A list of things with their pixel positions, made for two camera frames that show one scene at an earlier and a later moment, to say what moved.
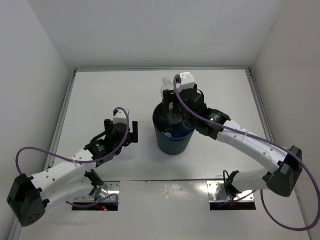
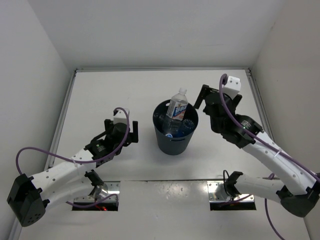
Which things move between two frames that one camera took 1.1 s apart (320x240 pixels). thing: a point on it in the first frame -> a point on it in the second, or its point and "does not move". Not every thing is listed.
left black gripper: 132,137 does not move
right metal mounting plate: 217,192 does not move
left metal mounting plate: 104,190 does not move
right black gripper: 170,96 -> 204,90
